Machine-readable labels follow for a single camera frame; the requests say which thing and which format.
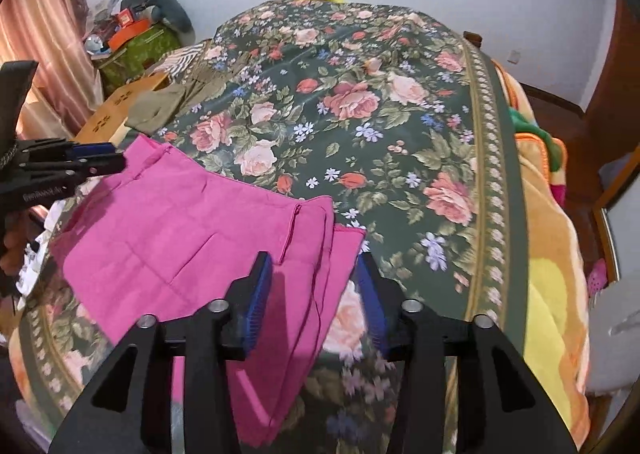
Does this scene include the flat orange box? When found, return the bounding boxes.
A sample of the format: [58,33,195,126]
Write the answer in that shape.
[109,18,151,49]

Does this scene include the colourful fleece blanket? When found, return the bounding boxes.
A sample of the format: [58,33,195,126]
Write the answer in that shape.
[492,59,592,450]

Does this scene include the striped cloth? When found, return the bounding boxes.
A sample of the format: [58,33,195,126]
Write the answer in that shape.
[155,39,211,80]

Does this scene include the sheer orange curtain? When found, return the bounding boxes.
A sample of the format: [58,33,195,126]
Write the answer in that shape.
[0,0,91,135]

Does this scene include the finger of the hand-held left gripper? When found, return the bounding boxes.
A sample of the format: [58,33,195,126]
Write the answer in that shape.
[20,153,127,180]
[20,138,119,161]

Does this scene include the brown wooden door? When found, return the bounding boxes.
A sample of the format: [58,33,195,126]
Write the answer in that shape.
[582,0,640,145]

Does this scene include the pile of clothes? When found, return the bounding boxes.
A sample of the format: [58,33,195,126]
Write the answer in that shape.
[85,0,156,55]

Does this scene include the white appliance with stickers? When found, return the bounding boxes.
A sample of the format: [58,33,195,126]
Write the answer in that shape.
[585,279,640,392]

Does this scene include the white patterned cloth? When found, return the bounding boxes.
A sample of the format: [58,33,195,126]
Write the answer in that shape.
[15,199,66,296]

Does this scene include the person's left hand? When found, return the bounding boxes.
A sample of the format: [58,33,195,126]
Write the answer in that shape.
[0,231,25,280]

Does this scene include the olive green pants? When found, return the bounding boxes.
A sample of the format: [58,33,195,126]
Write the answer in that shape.
[124,52,251,131]

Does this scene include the floral green bed sheet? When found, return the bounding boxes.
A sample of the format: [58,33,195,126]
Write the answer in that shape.
[15,0,531,454]

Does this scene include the brown patterned curtain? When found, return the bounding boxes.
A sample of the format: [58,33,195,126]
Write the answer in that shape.
[55,0,108,100]

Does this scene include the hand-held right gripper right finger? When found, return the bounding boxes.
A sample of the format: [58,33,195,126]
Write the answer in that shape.
[356,251,581,454]

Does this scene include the pink perforated slipper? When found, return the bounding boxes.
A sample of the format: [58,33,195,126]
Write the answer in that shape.
[587,259,609,296]

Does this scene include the green fabric storage box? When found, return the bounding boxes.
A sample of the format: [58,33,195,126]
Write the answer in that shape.
[95,24,181,85]

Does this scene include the wooden lap table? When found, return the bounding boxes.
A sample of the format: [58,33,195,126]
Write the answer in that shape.
[80,72,171,145]

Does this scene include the pink pants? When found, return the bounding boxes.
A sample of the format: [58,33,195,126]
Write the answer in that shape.
[50,134,368,450]

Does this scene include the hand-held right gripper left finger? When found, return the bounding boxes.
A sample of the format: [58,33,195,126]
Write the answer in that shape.
[47,251,275,454]

